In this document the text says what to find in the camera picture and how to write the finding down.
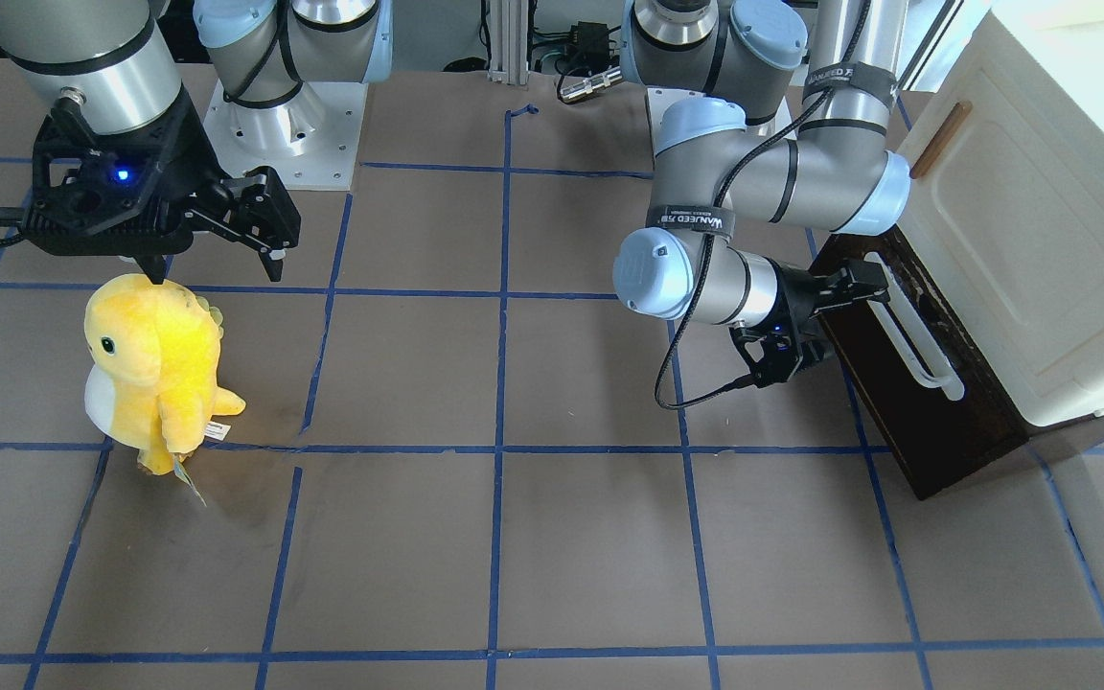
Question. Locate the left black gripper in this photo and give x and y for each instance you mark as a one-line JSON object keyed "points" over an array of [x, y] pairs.
{"points": [[794, 294]]}

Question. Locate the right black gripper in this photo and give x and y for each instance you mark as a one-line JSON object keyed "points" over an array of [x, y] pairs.
{"points": [[190, 153]]}

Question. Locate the white drawer handle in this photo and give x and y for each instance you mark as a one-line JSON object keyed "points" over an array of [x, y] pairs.
{"points": [[912, 341]]}

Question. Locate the dark brown wooden drawer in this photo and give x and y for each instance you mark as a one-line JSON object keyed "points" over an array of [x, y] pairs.
{"points": [[935, 441]]}

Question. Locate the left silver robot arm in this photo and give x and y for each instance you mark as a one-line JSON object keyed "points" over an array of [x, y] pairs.
{"points": [[829, 169]]}

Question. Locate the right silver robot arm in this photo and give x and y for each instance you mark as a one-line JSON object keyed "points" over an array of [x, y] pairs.
{"points": [[111, 57]]}

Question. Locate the yellow plush dinosaur toy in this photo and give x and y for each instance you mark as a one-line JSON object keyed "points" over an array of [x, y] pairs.
{"points": [[154, 386]]}

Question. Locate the cream plastic storage box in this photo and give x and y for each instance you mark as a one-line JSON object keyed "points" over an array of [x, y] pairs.
{"points": [[1009, 221]]}

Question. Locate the aluminium frame post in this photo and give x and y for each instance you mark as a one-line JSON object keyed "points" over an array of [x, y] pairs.
{"points": [[508, 28]]}

